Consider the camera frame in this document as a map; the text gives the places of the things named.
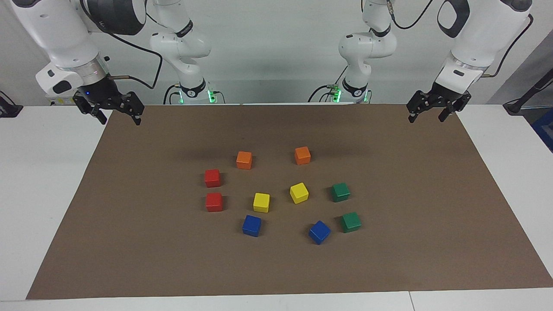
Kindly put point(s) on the yellow wooden block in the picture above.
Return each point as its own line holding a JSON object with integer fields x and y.
{"x": 261, "y": 203}
{"x": 299, "y": 193}

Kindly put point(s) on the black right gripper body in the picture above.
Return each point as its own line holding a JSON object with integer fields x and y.
{"x": 101, "y": 93}

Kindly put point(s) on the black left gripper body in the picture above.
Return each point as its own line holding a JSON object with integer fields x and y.
{"x": 445, "y": 94}

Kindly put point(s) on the blue crate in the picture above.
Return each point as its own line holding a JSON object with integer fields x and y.
{"x": 545, "y": 129}

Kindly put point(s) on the white box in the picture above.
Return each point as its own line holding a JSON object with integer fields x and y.
{"x": 60, "y": 101}

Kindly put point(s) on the red wooden block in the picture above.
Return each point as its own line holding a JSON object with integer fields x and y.
{"x": 214, "y": 202}
{"x": 212, "y": 178}

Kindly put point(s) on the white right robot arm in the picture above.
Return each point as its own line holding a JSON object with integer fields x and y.
{"x": 65, "y": 34}

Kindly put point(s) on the brown table mat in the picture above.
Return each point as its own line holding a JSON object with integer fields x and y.
{"x": 276, "y": 268}

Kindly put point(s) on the green wooden block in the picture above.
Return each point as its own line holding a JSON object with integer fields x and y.
{"x": 340, "y": 192}
{"x": 350, "y": 222}

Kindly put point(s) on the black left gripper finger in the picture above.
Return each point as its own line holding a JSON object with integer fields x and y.
{"x": 419, "y": 101}
{"x": 458, "y": 107}

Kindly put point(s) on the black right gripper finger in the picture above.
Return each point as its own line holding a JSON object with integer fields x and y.
{"x": 88, "y": 107}
{"x": 136, "y": 108}

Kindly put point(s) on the blue wooden block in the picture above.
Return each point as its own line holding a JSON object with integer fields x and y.
{"x": 319, "y": 232}
{"x": 251, "y": 226}

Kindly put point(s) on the black stand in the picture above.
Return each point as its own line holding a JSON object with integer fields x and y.
{"x": 516, "y": 107}

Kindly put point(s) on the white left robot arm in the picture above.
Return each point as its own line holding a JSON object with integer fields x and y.
{"x": 479, "y": 39}

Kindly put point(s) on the black clamp mount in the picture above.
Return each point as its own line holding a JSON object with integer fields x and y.
{"x": 8, "y": 110}

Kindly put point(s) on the orange wooden block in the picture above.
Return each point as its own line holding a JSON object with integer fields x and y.
{"x": 302, "y": 156}
{"x": 244, "y": 160}

